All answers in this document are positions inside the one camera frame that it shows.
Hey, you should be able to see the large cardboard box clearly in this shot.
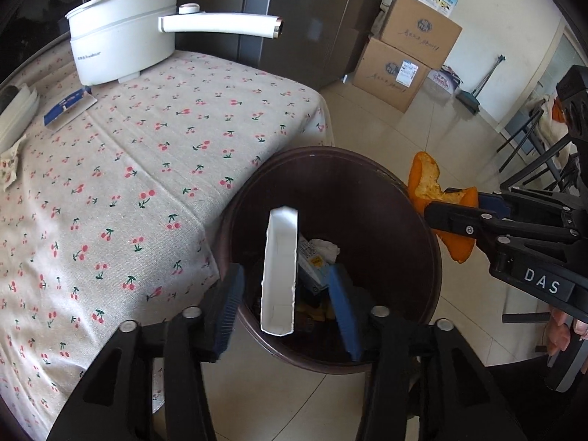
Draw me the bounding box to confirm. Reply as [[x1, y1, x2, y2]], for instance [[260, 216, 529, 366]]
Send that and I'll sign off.
[[352, 37, 433, 113], [379, 0, 463, 69]]

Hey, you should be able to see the white tissue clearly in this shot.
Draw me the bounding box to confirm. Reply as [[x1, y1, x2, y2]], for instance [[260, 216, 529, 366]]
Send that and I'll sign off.
[[308, 238, 341, 260]]

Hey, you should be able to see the crumpled printed napkin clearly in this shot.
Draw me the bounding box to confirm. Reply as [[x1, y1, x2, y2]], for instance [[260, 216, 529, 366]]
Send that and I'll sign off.
[[0, 135, 28, 191]]

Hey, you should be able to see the orange peel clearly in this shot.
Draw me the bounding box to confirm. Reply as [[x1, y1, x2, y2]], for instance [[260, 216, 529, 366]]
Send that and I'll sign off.
[[408, 151, 481, 263]]

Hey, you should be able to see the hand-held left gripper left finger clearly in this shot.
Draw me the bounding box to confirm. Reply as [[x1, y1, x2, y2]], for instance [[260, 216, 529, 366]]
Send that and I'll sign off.
[[46, 262, 246, 441]]

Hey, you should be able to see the person's right hand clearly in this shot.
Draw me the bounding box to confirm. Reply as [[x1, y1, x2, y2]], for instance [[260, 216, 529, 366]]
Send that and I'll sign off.
[[546, 307, 588, 355]]

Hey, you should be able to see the flattened blue and white carton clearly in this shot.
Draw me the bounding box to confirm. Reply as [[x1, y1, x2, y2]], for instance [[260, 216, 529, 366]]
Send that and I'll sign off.
[[43, 91, 98, 130]]

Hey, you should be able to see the black metal chair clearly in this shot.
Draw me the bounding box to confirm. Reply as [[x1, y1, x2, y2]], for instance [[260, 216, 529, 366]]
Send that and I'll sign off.
[[496, 101, 580, 194]]

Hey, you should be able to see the dark brown trash bin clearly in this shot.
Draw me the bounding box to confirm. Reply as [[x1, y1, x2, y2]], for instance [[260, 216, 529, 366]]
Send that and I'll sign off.
[[216, 146, 442, 375]]

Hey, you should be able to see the white and black countertop oven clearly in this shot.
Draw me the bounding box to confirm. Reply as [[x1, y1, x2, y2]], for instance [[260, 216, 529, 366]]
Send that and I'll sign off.
[[0, 0, 132, 88]]

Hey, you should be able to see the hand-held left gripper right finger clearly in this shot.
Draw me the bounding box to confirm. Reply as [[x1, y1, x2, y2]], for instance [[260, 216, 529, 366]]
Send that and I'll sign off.
[[327, 265, 543, 441]]

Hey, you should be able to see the white paper tray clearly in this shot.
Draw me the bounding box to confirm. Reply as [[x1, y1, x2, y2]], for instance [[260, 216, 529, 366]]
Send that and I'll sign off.
[[259, 207, 299, 337]]

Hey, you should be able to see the green and yellow sponge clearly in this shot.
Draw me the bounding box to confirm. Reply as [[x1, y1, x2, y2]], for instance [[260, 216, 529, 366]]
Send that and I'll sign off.
[[294, 301, 338, 323]]

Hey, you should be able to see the trash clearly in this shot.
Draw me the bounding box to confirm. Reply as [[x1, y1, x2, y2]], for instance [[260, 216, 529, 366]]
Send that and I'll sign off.
[[296, 234, 338, 295]]

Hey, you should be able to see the white electric cooking pot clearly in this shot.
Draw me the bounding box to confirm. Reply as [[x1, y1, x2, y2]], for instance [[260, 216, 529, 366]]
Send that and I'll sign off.
[[65, 0, 284, 86]]

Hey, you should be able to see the cherry print tablecloth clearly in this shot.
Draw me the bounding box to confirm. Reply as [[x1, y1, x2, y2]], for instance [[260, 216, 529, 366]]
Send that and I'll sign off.
[[0, 37, 334, 428]]

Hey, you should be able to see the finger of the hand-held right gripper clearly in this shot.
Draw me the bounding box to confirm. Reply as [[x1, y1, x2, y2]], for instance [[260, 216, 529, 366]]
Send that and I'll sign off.
[[423, 198, 575, 251], [443, 186, 575, 219]]

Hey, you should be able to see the small pink printed box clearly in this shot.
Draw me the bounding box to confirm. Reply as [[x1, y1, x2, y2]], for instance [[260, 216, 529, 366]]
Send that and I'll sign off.
[[429, 67, 462, 96]]

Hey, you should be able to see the grey refrigerator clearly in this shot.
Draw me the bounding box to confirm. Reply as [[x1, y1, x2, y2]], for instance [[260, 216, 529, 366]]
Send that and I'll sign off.
[[239, 0, 396, 90]]

